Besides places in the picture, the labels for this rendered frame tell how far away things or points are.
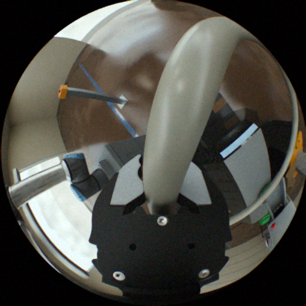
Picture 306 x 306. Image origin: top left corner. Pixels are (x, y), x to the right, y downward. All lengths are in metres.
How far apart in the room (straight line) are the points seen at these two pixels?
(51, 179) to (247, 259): 5.85
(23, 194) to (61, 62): 5.86
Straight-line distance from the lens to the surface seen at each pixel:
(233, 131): 0.64
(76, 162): 0.63
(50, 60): 6.11
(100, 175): 0.74
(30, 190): 0.61
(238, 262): 5.60
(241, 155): 0.61
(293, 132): 0.43
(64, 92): 1.20
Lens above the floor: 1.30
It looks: 63 degrees down
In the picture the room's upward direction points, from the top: 128 degrees counter-clockwise
